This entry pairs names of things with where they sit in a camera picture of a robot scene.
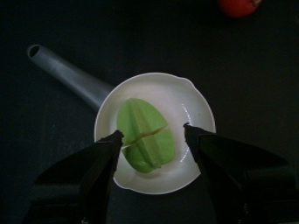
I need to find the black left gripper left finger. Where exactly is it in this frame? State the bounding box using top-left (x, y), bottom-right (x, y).
top-left (21, 129), bottom-right (126, 224)

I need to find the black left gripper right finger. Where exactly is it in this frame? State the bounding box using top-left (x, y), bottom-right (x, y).
top-left (182, 122), bottom-right (299, 224)

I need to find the green toy starfruit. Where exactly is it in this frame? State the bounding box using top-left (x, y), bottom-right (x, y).
top-left (116, 97), bottom-right (176, 174)

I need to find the red toy fruit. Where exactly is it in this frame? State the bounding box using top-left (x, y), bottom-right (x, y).
top-left (216, 0), bottom-right (263, 19)

